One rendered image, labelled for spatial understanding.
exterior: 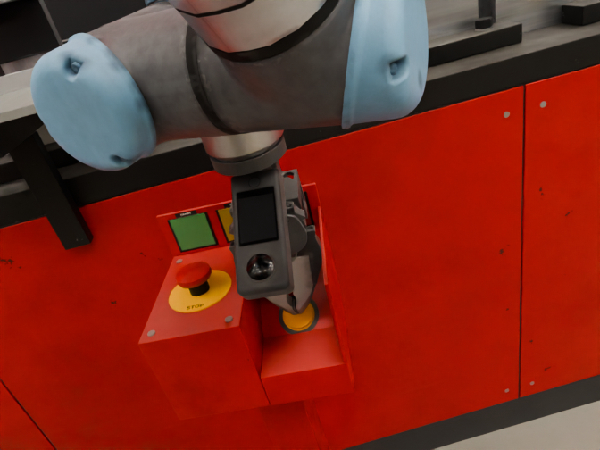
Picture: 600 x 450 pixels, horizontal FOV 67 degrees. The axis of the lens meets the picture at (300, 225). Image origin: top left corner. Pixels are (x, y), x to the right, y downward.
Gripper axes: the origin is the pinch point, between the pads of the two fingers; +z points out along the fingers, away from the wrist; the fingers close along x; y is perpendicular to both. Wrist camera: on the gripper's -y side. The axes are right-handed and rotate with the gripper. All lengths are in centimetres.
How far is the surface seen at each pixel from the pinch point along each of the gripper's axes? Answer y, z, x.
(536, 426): 24, 76, -42
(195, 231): 9.3, -7.1, 11.0
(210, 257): 7.4, -4.2, 9.8
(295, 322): -0.2, 1.8, 0.5
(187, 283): -0.8, -7.4, 10.0
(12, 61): 36, -27, 38
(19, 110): 10.6, -25.8, 24.0
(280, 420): -3.0, 16.2, 5.9
